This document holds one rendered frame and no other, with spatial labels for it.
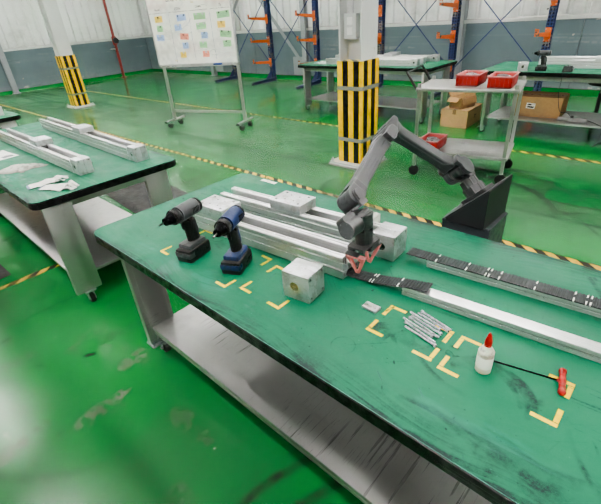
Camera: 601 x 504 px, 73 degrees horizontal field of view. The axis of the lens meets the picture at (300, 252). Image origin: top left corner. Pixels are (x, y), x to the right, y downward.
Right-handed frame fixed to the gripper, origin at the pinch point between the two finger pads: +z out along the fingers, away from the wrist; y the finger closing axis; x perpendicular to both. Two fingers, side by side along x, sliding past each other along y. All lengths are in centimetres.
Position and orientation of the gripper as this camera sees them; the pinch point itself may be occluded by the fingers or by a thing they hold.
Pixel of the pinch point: (363, 265)
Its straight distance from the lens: 137.6
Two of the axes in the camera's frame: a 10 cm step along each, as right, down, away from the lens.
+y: -6.1, 4.4, -6.6
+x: 7.9, 2.6, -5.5
